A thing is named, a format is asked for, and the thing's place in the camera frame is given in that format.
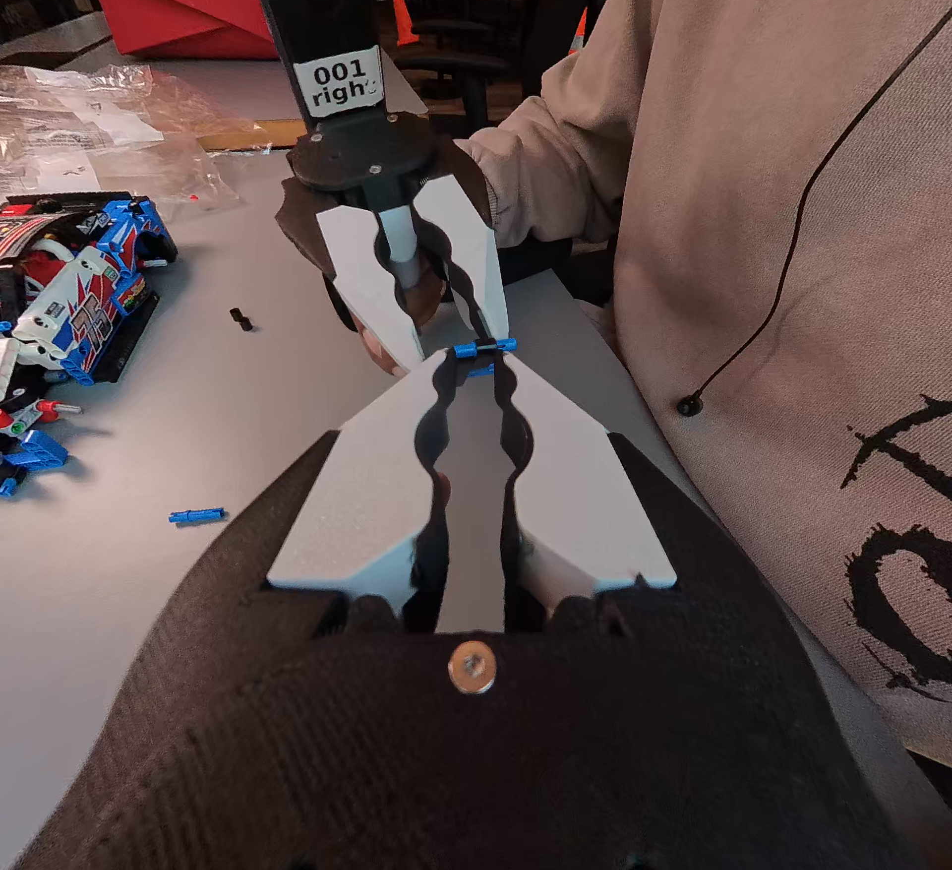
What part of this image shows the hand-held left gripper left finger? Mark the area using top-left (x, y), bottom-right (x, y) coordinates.
top-left (266, 351), bottom-right (456, 629)

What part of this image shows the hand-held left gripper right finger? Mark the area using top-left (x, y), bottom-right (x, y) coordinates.
top-left (492, 354), bottom-right (679, 624)

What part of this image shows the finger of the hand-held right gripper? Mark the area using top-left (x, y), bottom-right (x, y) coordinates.
top-left (413, 173), bottom-right (512, 345)
top-left (314, 204), bottom-right (428, 369)

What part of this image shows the person's right forearm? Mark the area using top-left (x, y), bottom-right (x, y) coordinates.
top-left (457, 92), bottom-right (648, 249)

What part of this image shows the grey desk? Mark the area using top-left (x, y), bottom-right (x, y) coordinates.
top-left (0, 141), bottom-right (938, 870)

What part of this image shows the person's right hand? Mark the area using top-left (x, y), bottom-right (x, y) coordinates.
top-left (348, 263), bottom-right (449, 377)

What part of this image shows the black office chair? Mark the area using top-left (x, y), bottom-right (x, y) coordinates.
top-left (413, 14), bottom-right (514, 130)

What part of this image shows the crumpled clear plastic bag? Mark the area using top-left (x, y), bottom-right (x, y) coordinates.
top-left (0, 62), bottom-right (272, 212)

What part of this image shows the person's torso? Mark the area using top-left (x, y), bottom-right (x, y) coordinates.
top-left (543, 0), bottom-right (952, 767)

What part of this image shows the toy brick race car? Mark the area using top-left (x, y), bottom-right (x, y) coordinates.
top-left (0, 193), bottom-right (179, 499)

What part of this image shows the black microphone cable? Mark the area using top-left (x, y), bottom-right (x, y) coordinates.
top-left (695, 10), bottom-right (952, 398)

